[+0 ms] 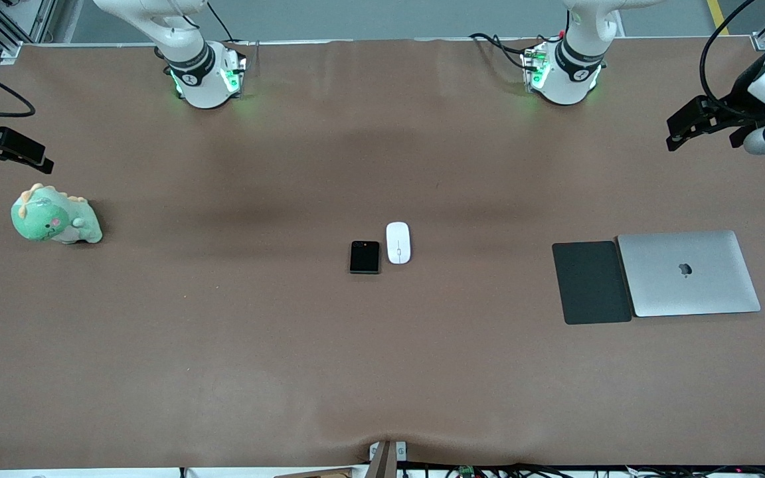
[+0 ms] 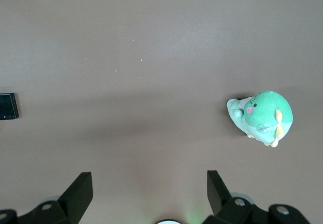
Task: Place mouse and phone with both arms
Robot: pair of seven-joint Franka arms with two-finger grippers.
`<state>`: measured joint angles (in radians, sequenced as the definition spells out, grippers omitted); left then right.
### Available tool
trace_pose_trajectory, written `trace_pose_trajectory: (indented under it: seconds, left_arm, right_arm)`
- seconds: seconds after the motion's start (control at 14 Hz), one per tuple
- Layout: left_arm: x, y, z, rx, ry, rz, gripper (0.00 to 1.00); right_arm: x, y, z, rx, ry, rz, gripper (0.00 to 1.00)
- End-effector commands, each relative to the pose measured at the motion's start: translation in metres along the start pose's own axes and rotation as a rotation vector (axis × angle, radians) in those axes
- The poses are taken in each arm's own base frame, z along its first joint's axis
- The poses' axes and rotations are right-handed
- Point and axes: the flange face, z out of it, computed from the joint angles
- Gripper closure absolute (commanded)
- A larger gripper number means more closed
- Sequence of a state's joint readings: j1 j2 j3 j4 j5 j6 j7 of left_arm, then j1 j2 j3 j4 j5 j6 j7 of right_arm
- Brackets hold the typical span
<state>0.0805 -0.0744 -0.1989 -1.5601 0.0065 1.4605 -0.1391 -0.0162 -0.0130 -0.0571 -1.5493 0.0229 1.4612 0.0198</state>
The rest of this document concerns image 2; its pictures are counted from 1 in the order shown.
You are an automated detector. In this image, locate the black flip phone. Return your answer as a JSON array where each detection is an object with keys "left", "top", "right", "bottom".
[{"left": 0, "top": 92, "right": 20, "bottom": 121}]

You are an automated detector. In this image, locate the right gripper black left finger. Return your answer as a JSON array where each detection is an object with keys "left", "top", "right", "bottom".
[{"left": 15, "top": 172, "right": 93, "bottom": 224}]

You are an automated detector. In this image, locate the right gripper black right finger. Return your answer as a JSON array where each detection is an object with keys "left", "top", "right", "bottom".
[{"left": 203, "top": 170, "right": 273, "bottom": 224}]

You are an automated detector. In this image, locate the brown table cover sheet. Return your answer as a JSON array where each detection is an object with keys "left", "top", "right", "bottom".
[{"left": 0, "top": 0, "right": 323, "bottom": 224}]

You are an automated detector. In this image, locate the green dinosaur plush toy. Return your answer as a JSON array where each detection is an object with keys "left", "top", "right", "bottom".
[{"left": 226, "top": 90, "right": 294, "bottom": 148}]

